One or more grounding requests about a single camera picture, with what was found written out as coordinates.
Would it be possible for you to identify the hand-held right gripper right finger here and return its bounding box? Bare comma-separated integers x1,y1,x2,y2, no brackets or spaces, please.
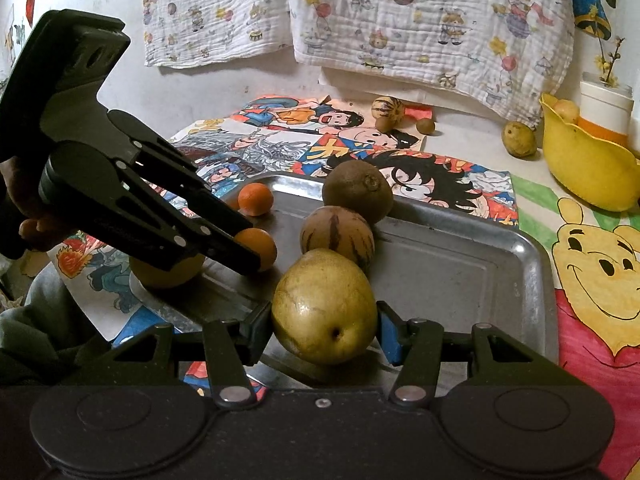
376,301,560,408

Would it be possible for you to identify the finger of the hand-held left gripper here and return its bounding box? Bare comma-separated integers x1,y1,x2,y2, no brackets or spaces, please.
79,174,262,277
106,109,254,239

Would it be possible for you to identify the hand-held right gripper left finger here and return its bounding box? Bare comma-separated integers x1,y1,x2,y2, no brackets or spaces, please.
91,304,274,409

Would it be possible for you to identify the round yellow fruit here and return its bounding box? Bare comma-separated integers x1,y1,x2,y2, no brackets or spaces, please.
128,252,206,290

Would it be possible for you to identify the large yellow-green pear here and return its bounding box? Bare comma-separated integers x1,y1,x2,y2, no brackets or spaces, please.
271,252,379,366

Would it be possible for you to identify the small orange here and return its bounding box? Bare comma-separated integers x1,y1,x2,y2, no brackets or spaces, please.
234,228,278,273
237,182,275,217

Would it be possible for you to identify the metal tray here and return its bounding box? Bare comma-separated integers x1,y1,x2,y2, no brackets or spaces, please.
129,174,560,388

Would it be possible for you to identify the brownish striped pepino melon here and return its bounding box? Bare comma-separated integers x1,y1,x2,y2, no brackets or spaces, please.
299,205,375,269

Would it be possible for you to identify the brown round fruit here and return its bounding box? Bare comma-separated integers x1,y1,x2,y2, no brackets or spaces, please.
322,159,395,226

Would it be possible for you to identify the pale striped pepino melon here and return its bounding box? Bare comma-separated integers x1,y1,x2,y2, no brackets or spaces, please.
371,95,406,134

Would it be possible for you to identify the small yellow-green pear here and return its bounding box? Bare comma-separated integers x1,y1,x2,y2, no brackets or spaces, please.
502,120,538,158

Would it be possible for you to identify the person's left hand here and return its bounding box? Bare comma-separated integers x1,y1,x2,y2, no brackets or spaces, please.
0,157,77,253

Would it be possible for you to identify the colourful anime drawing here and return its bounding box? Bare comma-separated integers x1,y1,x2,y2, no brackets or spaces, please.
49,117,332,352

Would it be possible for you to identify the red and blue drawing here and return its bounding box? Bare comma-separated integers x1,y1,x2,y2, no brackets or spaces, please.
182,360,272,404

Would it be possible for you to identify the cartoon kids drawing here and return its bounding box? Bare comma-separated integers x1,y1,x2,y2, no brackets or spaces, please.
237,94,434,147

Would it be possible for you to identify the printed muslin blanket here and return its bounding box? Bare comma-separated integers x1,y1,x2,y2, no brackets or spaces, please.
140,0,294,69
285,0,577,124

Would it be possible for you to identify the black-haired cartoon drawing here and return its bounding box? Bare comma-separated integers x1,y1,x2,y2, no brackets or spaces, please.
294,131,521,229

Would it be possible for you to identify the yellow bear drawing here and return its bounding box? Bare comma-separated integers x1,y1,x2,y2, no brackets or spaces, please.
509,172,640,480

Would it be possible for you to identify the yellow plastic bowl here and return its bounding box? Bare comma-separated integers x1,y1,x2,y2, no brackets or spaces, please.
538,92,640,213

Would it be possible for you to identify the pale yellow lump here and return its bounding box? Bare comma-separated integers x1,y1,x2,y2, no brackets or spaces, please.
552,99,581,126

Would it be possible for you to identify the white and orange jar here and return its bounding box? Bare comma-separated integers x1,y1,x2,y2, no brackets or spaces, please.
577,72,635,149

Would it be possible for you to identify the thin plant twig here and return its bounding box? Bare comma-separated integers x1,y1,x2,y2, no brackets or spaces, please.
595,35,627,87

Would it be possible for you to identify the wall poster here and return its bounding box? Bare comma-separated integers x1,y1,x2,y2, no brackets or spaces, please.
564,0,619,42

